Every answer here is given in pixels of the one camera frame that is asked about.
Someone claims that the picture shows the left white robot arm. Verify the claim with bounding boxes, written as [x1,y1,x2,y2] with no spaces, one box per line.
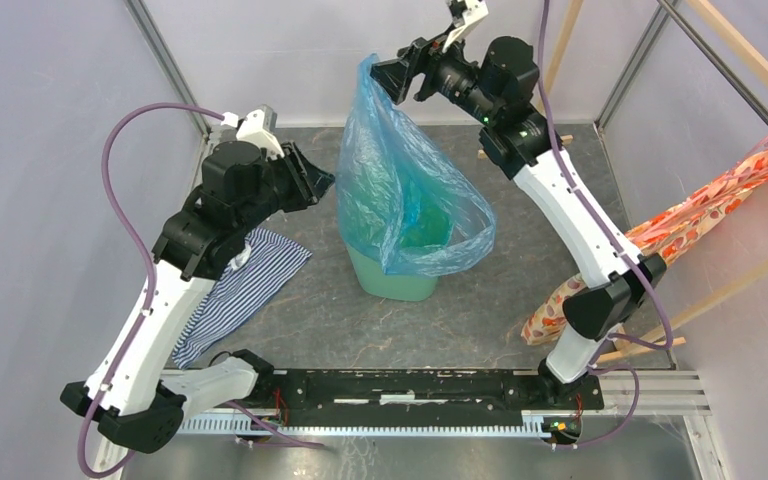
[60,141,335,454]

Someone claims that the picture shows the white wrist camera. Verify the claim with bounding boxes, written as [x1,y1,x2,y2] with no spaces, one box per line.
[442,0,489,52]
[221,104,285,160]

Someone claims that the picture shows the wooden drying rack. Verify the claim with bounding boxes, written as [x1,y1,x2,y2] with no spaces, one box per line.
[477,0,768,366]

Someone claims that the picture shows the metal slotted rail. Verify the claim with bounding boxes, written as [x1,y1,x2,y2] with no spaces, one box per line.
[178,410,581,440]

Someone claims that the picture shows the blue plastic trash bag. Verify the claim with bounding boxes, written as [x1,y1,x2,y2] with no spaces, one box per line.
[336,54,497,277]

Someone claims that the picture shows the orange floral patterned cloth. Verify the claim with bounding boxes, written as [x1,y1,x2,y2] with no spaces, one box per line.
[521,148,768,345]

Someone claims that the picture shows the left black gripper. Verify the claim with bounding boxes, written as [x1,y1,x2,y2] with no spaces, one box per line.
[237,139,337,234]

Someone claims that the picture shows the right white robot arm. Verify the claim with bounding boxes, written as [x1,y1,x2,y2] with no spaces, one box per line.
[370,36,666,408]

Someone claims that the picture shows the green plastic trash bin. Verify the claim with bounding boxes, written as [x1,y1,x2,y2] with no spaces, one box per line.
[344,198,455,303]

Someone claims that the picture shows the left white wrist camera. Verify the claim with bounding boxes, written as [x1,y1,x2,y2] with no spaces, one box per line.
[221,104,285,160]

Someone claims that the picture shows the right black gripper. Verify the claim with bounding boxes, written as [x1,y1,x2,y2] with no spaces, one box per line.
[367,21,501,126]

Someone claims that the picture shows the blue white striped cloth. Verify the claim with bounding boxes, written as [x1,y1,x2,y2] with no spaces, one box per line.
[171,228,312,369]

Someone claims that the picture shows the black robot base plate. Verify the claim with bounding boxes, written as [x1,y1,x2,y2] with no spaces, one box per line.
[239,369,605,428]

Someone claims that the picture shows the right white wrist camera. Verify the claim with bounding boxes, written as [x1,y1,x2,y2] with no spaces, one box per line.
[442,0,489,52]

